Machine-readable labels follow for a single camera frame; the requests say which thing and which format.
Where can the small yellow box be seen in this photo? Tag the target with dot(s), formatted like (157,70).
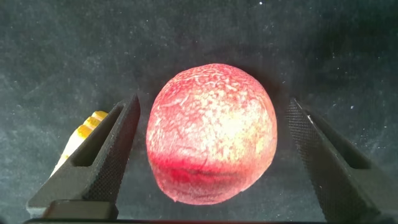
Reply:
(77,137)

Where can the red peach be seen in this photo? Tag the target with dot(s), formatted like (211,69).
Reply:
(211,133)

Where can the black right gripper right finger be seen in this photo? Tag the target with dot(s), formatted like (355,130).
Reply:
(329,168)

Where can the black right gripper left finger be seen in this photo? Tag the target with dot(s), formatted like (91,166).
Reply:
(102,161)

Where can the black table cloth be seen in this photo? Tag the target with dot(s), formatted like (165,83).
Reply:
(62,46)

